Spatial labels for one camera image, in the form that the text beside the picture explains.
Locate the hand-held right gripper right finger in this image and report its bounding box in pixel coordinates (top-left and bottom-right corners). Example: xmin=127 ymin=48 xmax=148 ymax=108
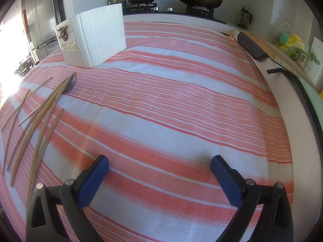
xmin=211 ymin=155 xmax=294 ymax=242

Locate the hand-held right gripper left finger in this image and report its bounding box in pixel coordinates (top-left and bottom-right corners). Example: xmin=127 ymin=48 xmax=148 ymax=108
xmin=25 ymin=154 xmax=109 ymax=242

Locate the metal spoon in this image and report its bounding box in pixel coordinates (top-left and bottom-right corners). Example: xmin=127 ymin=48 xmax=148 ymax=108
xmin=19 ymin=71 xmax=77 ymax=126

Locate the thin dark chopstick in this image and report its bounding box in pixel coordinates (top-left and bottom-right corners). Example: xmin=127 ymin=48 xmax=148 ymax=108
xmin=2 ymin=89 xmax=31 ymax=176
xmin=1 ymin=77 xmax=53 ymax=132

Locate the white ribbed storage box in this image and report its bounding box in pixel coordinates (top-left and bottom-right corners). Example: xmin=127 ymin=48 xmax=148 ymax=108
xmin=55 ymin=3 xmax=127 ymax=68

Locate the red white striped cloth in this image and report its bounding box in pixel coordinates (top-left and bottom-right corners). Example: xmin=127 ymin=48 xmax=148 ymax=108
xmin=0 ymin=21 xmax=294 ymax=242

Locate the black rimmed green tray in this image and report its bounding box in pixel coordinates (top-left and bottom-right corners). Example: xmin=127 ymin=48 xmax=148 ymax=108
xmin=267 ymin=67 xmax=323 ymax=137

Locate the dark low table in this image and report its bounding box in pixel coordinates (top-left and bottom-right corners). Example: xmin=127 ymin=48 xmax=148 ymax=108
xmin=15 ymin=58 xmax=34 ymax=76

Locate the black padded mat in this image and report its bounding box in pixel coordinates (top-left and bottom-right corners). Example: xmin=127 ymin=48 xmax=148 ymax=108
xmin=237 ymin=31 xmax=268 ymax=60

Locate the wooden cutting board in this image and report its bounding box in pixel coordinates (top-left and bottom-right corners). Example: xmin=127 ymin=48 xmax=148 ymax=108
xmin=243 ymin=30 xmax=285 ymax=66

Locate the white plastic box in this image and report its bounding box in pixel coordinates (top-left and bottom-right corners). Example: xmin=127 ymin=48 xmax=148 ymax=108
xmin=306 ymin=37 xmax=323 ymax=86

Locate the glass pitcher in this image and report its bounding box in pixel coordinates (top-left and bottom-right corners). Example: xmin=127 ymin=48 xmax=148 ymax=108
xmin=237 ymin=5 xmax=253 ymax=29

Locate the steel refrigerator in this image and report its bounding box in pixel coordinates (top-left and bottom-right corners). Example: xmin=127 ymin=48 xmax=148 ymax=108
xmin=21 ymin=0 xmax=63 ymax=63

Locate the black gas stove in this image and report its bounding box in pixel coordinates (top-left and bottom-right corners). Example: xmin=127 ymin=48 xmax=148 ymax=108
xmin=123 ymin=2 xmax=228 ymax=24

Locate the wire rack with colourful cloths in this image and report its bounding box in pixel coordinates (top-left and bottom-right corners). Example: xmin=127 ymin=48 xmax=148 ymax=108
xmin=274 ymin=24 xmax=311 ymax=68

